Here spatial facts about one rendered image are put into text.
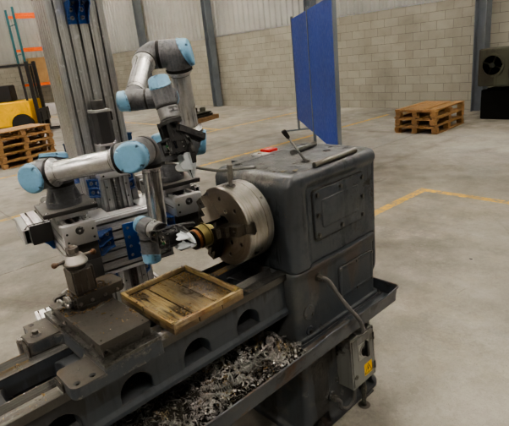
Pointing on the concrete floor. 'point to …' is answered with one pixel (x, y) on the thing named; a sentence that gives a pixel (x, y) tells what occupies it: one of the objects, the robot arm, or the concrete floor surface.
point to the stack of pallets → (28, 149)
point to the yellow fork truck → (10, 103)
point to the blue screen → (317, 71)
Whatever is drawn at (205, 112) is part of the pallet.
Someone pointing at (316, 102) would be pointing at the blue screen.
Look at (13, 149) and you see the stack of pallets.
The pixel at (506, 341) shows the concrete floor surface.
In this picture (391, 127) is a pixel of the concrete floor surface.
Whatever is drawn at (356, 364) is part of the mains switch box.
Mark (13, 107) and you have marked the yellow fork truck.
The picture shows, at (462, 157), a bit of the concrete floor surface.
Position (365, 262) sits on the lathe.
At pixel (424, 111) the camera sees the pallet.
